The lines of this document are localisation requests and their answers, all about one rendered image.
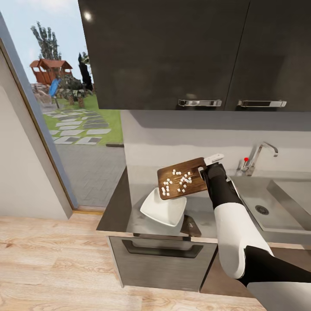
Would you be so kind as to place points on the cabinet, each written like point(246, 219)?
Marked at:
point(200, 55)

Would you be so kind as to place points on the bowl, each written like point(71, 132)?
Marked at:
point(168, 212)

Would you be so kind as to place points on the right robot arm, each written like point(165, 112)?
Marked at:
point(244, 254)

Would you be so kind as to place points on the fixed window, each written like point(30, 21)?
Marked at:
point(44, 46)

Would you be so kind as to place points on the dishwasher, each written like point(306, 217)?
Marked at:
point(163, 264)

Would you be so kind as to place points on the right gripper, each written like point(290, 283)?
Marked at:
point(201, 173)

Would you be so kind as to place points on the cutting board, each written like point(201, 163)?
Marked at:
point(175, 186)

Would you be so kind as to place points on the drop in sink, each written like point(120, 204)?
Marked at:
point(277, 204)

